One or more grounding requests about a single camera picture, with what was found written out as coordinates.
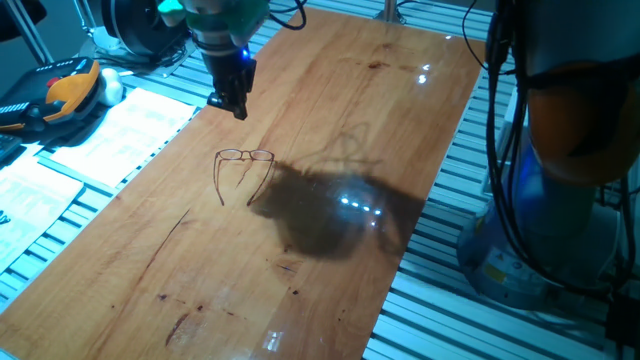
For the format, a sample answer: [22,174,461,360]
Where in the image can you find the grey tripod leg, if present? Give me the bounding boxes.
[3,0,54,66]
[72,0,97,37]

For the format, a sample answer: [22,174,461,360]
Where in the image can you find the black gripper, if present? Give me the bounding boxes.
[200,47,258,122]

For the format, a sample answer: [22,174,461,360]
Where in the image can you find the brown frame glasses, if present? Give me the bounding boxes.
[212,148,277,207]

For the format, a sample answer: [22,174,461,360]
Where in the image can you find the printed paper sheet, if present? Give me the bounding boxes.
[49,87,199,189]
[0,154,85,275]

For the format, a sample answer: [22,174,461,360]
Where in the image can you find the wooden board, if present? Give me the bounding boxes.
[0,5,492,360]

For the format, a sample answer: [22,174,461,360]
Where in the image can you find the black cable tangle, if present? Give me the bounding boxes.
[94,43,194,69]

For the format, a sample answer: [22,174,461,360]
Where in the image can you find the metal frame post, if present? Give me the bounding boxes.
[374,0,407,25]

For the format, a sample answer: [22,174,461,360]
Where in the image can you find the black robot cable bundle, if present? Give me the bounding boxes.
[267,0,640,301]

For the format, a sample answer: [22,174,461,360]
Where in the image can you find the orange black teach pendant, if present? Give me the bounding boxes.
[0,56,103,134]

